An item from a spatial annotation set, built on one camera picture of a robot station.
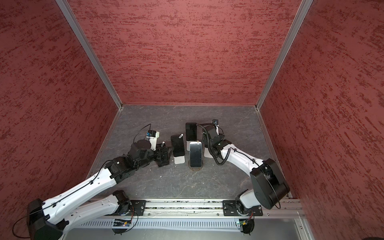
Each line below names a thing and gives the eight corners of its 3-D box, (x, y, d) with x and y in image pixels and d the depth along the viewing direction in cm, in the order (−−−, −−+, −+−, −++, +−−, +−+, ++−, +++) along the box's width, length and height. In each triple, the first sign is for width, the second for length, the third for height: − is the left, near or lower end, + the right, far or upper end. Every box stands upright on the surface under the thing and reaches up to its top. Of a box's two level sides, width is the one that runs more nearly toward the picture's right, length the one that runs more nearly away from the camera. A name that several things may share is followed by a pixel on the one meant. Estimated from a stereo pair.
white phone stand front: (174, 164, 91) (173, 162, 89) (174, 158, 93) (173, 156, 91) (185, 163, 91) (185, 161, 89) (185, 157, 94) (184, 155, 91)
